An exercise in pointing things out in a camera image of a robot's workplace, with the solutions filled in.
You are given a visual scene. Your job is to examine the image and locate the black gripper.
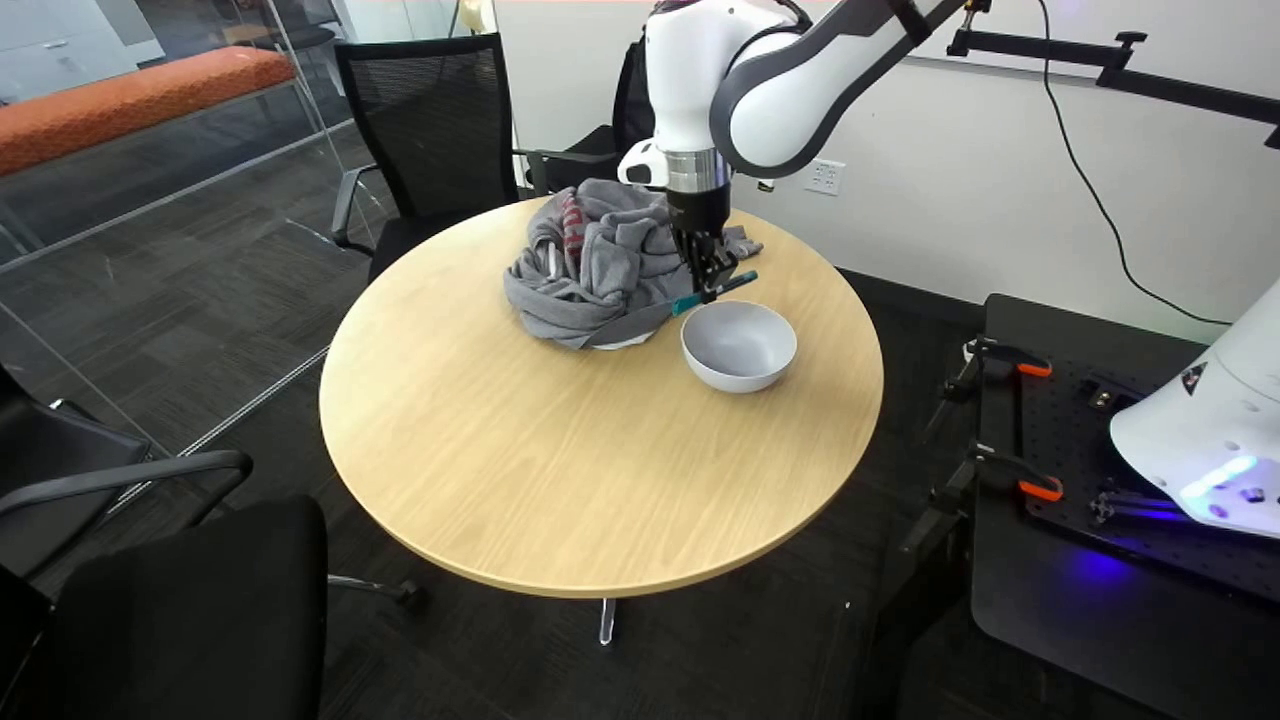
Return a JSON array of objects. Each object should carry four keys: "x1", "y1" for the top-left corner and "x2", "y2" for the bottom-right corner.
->
[{"x1": 670, "y1": 189, "x2": 736, "y2": 298}]

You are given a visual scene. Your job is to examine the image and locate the green marker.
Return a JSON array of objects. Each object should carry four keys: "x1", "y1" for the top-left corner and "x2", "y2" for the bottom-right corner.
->
[{"x1": 670, "y1": 271, "x2": 761, "y2": 316}]

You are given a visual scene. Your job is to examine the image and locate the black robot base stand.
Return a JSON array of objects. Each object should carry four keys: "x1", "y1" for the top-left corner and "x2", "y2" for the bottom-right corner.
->
[{"x1": 865, "y1": 290, "x2": 1280, "y2": 720}]

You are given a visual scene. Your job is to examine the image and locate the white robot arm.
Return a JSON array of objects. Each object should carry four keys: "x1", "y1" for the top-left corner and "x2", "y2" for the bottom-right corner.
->
[{"x1": 617, "y1": 0, "x2": 963, "y2": 297}]

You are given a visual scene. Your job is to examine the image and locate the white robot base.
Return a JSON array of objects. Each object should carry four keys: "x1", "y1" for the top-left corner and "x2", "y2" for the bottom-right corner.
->
[{"x1": 1108, "y1": 281, "x2": 1280, "y2": 541}]

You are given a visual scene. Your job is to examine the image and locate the grey ceramic bowl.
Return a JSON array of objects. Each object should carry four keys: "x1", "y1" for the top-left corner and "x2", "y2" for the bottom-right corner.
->
[{"x1": 680, "y1": 303, "x2": 802, "y2": 394}]

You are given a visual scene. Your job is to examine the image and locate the grey crumpled sweatshirt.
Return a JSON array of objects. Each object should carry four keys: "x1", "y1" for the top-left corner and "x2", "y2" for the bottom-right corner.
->
[{"x1": 500, "y1": 174, "x2": 767, "y2": 355}]

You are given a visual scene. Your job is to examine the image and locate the round wooden table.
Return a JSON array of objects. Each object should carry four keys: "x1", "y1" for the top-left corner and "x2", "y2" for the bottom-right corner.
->
[{"x1": 322, "y1": 199, "x2": 886, "y2": 608}]

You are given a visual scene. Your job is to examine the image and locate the black office chair foreground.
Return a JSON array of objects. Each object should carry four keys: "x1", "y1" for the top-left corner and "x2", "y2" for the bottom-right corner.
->
[{"x1": 0, "y1": 363, "x2": 433, "y2": 720}]

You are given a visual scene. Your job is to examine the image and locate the white wall outlet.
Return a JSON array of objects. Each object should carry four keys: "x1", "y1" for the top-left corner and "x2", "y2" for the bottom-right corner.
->
[{"x1": 805, "y1": 155, "x2": 849, "y2": 197}]

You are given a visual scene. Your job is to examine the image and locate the orange-handled black clamp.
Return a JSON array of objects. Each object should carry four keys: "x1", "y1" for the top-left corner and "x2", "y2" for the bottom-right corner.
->
[
  {"x1": 942, "y1": 337, "x2": 1054, "y2": 402},
  {"x1": 904, "y1": 439, "x2": 1070, "y2": 554}
]

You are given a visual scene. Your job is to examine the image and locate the black hanging cable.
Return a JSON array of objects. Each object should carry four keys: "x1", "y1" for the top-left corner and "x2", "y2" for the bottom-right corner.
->
[{"x1": 1033, "y1": 0, "x2": 1234, "y2": 332}]

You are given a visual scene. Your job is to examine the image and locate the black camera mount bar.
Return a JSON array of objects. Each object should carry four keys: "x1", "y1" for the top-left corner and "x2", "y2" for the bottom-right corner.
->
[{"x1": 950, "y1": 0, "x2": 1280, "y2": 146}]

